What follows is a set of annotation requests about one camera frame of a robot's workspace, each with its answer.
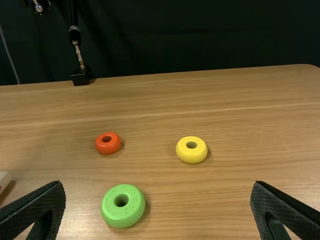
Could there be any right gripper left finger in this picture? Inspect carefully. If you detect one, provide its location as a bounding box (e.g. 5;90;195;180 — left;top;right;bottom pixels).
0;180;67;240

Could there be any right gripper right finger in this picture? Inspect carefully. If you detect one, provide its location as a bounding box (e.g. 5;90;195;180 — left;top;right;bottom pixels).
249;180;320;240

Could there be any light green ring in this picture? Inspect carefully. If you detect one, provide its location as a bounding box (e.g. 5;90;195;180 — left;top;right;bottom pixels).
100;183;146;229

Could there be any orange ring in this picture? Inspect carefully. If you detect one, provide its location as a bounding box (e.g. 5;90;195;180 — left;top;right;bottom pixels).
95;131;122;155

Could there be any yellow ring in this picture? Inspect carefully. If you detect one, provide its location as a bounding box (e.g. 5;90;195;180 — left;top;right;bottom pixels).
175;135;209;165

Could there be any wooden peg base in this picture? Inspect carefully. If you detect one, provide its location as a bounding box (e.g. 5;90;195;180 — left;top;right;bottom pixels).
0;170;13;202

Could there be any black clamp stand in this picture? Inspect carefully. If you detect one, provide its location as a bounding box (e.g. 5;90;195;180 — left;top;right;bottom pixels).
67;0;93;87

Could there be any black mounting knob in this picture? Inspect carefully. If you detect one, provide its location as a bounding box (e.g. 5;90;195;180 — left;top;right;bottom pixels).
24;0;52;16

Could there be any grey cable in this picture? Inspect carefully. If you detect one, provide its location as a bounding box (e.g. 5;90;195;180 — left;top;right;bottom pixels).
0;23;21;85

